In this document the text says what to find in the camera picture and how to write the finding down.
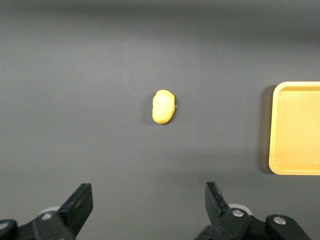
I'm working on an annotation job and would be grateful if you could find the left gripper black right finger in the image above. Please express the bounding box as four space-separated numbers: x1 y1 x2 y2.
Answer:
194 181 312 240

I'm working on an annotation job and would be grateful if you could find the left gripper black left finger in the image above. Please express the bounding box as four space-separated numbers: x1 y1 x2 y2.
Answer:
0 183 94 240

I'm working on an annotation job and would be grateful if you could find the yellow toy potato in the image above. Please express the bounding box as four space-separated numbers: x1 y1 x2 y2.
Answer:
151 89 175 125

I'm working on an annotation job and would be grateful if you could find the orange plastic tray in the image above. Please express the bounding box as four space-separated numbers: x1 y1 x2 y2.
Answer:
268 81 320 175

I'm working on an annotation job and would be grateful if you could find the dark grey table cover cloth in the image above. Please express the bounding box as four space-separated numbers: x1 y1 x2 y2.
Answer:
0 0 320 240

